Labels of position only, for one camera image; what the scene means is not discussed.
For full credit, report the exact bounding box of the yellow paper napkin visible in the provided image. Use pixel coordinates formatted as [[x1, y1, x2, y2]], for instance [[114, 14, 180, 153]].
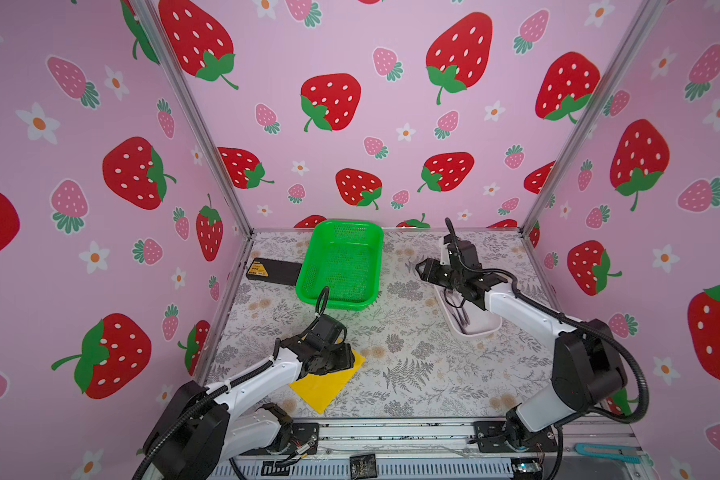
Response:
[[289, 351, 366, 414]]

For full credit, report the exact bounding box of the green plastic basket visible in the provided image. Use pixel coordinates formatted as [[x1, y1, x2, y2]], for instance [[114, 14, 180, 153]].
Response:
[[295, 220, 384, 311]]

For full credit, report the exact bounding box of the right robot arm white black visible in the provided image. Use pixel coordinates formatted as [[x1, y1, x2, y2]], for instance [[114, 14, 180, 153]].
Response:
[[415, 228, 650, 451]]

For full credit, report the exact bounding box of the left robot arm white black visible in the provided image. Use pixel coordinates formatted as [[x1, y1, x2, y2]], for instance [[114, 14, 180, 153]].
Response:
[[133, 287, 355, 479]]

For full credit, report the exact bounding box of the white plastic tray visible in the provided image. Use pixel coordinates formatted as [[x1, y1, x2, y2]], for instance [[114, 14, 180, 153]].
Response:
[[433, 286, 503, 340]]

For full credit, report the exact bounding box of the black box yellow label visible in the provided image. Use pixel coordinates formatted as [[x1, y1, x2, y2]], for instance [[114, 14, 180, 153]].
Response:
[[245, 257, 303, 287]]

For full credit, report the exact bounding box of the small black circuit board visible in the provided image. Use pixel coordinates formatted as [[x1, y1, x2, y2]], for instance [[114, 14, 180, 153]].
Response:
[[349, 454, 379, 480]]

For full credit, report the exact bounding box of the teal utility knife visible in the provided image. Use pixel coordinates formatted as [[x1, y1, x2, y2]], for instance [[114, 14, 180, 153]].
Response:
[[574, 443, 641, 464]]

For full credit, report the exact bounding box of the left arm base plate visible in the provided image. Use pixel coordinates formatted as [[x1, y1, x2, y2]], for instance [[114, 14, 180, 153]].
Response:
[[259, 422, 320, 455]]

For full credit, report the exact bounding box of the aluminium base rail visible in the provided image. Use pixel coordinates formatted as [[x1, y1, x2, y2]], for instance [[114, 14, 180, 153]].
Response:
[[207, 417, 659, 479]]

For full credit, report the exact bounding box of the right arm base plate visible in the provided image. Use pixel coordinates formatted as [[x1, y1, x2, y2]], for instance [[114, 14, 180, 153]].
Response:
[[468, 420, 558, 453]]

